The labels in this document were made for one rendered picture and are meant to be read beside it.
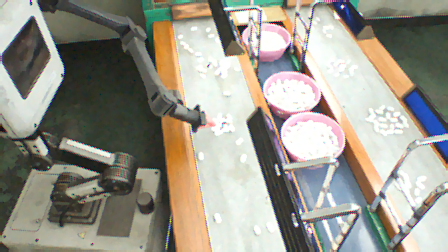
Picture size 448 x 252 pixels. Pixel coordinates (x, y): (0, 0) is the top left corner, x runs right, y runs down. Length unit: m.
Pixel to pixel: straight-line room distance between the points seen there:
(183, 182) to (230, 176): 0.18
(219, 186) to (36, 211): 0.89
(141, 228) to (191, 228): 0.41
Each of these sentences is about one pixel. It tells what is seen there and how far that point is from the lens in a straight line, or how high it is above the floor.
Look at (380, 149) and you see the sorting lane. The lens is 1.60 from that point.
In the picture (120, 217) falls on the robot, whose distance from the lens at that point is 1.68.
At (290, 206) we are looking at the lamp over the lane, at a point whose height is 1.11.
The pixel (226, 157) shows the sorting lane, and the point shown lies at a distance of 1.45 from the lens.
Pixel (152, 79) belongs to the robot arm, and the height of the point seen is 1.03.
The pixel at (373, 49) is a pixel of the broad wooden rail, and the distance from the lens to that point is 2.07.
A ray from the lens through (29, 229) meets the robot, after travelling 1.81.
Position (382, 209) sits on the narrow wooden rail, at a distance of 1.41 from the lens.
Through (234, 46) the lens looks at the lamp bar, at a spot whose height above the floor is 1.09.
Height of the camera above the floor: 1.91
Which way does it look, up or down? 48 degrees down
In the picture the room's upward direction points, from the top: straight up
